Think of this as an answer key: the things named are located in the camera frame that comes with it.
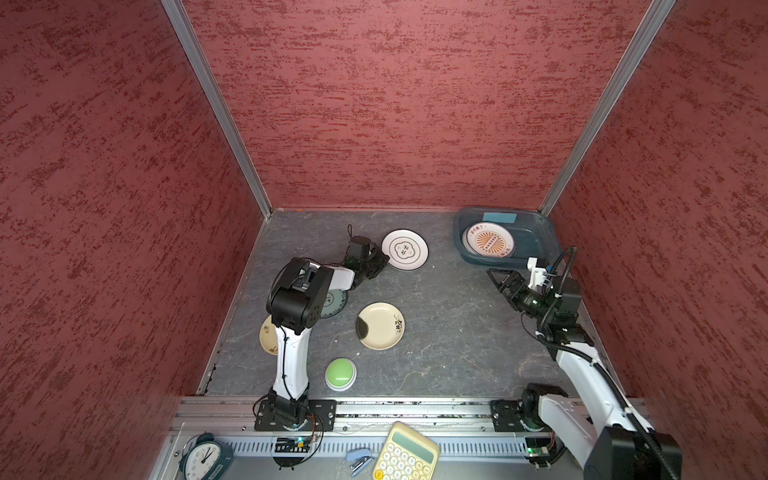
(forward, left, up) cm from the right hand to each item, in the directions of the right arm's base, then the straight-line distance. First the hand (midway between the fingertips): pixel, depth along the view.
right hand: (487, 282), depth 80 cm
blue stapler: (-37, +35, -14) cm, 53 cm away
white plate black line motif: (+24, +20, -15) cm, 34 cm away
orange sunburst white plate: (+26, -10, -14) cm, 31 cm away
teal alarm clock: (-36, +70, -12) cm, 80 cm away
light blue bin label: (+37, -18, -12) cm, 43 cm away
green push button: (-19, +41, -15) cm, 48 cm away
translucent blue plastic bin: (+31, -31, -17) cm, 47 cm away
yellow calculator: (-37, +24, -14) cm, 46 cm away
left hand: (+19, +26, -14) cm, 35 cm away
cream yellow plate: (-5, +30, -16) cm, 35 cm away
